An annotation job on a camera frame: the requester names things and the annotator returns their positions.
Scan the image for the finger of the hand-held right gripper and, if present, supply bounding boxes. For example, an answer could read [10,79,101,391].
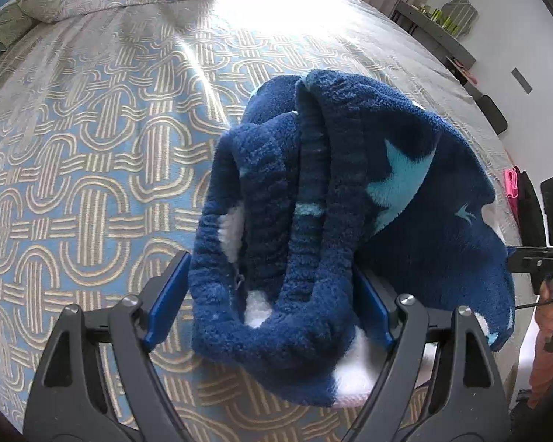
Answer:
[507,246,553,275]

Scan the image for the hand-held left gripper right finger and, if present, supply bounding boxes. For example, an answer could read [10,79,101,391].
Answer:
[338,267,512,442]

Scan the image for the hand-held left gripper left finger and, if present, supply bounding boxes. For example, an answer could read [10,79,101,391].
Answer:
[23,249,194,442]

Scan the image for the blue fleece star-print pants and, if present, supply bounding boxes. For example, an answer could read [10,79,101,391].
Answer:
[187,68,518,408]

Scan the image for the person's right hand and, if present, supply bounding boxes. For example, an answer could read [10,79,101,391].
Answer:
[533,280,553,347]

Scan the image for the pink cloth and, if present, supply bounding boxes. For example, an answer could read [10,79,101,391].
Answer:
[502,166,522,222]

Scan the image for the black chair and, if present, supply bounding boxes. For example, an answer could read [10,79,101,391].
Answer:
[476,94,508,138]

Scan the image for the blue beige patterned bedspread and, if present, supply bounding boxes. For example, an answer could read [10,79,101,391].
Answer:
[0,0,522,442]

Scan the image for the green framed mirror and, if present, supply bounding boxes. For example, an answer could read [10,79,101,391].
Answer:
[435,0,480,41]

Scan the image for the olive grey blanket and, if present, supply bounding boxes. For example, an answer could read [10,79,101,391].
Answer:
[0,7,34,80]

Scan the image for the grey wall plate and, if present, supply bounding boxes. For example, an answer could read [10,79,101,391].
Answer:
[511,67,533,94]

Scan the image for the grey wall shelf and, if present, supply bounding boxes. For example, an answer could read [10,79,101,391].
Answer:
[393,0,479,84]

